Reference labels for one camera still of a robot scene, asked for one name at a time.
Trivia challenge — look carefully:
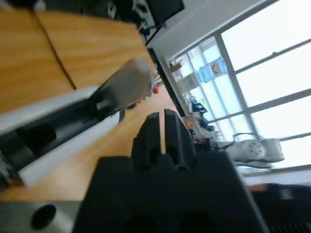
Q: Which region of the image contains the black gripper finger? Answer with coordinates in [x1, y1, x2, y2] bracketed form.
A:
[164, 109, 197, 170]
[131, 112, 161, 170]

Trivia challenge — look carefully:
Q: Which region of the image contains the silver coffee machine lever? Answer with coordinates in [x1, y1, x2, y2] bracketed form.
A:
[88, 57, 153, 117]

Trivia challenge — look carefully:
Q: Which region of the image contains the white capsule coffee machine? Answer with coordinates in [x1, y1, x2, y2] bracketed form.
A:
[0, 84, 127, 187]

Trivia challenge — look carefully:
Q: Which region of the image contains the white water dispenser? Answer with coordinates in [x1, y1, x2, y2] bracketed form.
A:
[177, 70, 203, 94]

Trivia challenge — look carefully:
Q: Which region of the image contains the brown cardboard box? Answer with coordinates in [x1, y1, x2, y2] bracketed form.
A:
[170, 59, 187, 73]

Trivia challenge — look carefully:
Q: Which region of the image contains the blue water cooler bottle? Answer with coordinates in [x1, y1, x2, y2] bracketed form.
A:
[198, 56, 228, 83]

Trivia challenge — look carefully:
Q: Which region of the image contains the black power cable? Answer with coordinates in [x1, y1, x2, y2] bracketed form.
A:
[31, 9, 78, 91]

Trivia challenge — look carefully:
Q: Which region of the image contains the large window grey frame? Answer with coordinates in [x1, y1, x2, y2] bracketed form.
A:
[167, 0, 311, 175]

